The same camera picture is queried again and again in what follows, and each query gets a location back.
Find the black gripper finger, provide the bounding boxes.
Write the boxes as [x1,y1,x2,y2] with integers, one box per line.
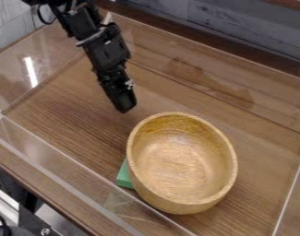
[101,84,127,113]
[127,86,136,111]

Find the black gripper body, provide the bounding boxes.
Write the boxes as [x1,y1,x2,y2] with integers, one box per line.
[75,22,133,89]

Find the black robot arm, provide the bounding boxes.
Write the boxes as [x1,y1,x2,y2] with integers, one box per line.
[21,0,136,113]

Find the brown wooden oval bowl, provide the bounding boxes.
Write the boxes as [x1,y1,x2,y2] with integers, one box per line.
[125,112,238,215]

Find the green block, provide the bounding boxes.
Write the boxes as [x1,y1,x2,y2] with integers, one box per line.
[116,160,133,189]

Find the clear acrylic tray wall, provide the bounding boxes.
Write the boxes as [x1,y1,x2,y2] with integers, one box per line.
[0,14,300,236]

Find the black metal bracket with bolt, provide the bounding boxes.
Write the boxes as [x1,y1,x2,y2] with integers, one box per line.
[17,206,61,236]

